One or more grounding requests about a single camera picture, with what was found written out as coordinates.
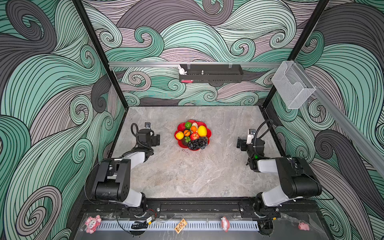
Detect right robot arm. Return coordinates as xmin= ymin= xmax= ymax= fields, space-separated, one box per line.
xmin=237 ymin=119 xmax=335 ymax=210

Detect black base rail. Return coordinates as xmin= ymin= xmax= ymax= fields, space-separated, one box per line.
xmin=81 ymin=197 xmax=319 ymax=219

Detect white slotted cable duct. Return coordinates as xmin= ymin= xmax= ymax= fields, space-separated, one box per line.
xmin=95 ymin=220 xmax=260 ymax=232

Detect green fake lime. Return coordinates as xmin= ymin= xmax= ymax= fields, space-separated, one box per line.
xmin=185 ymin=122 xmax=192 ymax=130

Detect pink pig figurine right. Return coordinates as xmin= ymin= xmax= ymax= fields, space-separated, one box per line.
xmin=298 ymin=222 xmax=310 ymax=231

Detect red flower-shaped fruit bowl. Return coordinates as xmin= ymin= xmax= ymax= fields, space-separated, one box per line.
xmin=174 ymin=120 xmax=212 ymax=151

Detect pink figurine middle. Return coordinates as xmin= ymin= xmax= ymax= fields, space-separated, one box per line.
xmin=221 ymin=217 xmax=230 ymax=233

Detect aluminium wall rail right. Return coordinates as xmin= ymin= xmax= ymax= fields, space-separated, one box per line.
xmin=297 ymin=63 xmax=384 ymax=176

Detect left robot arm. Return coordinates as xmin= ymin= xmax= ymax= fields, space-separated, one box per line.
xmin=86 ymin=122 xmax=161 ymax=212

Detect red wrinkled fake pepper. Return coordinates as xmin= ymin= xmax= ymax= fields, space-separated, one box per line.
xmin=190 ymin=132 xmax=200 ymax=141

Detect aluminium wall rail back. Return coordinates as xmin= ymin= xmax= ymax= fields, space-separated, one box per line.
xmin=108 ymin=61 xmax=282 ymax=69

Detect large yellow fake lemon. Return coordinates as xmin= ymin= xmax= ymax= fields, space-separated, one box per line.
xmin=197 ymin=125 xmax=208 ymax=137

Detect black wall shelf tray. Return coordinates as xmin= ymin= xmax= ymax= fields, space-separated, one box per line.
xmin=179 ymin=65 xmax=244 ymax=85

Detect pink plush toy left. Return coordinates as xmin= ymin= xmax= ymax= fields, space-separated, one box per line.
xmin=85 ymin=215 xmax=102 ymax=234

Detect clear acrylic wall box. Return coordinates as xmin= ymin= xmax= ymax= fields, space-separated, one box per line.
xmin=272 ymin=61 xmax=316 ymax=110

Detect wooden tag sign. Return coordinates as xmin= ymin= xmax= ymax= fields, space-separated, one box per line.
xmin=174 ymin=219 xmax=188 ymax=234

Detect small yellow fake lemon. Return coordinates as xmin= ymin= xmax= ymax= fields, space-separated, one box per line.
xmin=175 ymin=131 xmax=185 ymax=140

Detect black fake grape bunch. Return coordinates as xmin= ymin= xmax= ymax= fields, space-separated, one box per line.
xmin=188 ymin=137 xmax=209 ymax=151

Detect aluminium wall rail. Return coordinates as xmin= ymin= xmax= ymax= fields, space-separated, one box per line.
xmin=108 ymin=61 xmax=282 ymax=69
xmin=297 ymin=63 xmax=384 ymax=176

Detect white rabbit figurine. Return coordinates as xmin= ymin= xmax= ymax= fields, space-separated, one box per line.
xmin=178 ymin=65 xmax=187 ymax=75

